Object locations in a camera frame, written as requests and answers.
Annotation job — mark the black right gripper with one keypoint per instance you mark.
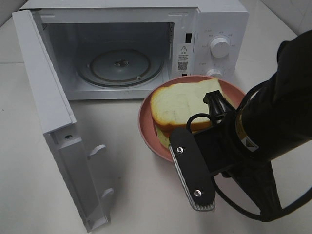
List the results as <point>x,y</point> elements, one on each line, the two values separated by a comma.
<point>218,148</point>

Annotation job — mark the pink plate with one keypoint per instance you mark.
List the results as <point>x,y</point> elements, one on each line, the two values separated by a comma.
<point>146,123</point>

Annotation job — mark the toast sandwich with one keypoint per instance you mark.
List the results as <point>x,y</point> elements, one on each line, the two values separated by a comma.
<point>172,106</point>

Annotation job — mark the white microwave door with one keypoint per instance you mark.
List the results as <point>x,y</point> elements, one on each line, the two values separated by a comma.
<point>87,174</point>

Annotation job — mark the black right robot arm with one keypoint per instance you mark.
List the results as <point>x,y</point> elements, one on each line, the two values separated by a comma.
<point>273,117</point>

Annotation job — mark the lower white timer knob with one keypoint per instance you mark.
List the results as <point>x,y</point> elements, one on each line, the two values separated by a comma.
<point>214,73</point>

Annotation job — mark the upper white power knob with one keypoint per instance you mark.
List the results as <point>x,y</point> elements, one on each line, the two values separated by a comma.
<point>220,46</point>

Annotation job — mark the glass microwave turntable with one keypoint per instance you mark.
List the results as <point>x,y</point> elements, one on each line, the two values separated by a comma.
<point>119,65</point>

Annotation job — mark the white microwave oven body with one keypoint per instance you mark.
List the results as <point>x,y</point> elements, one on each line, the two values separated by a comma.
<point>184,27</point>

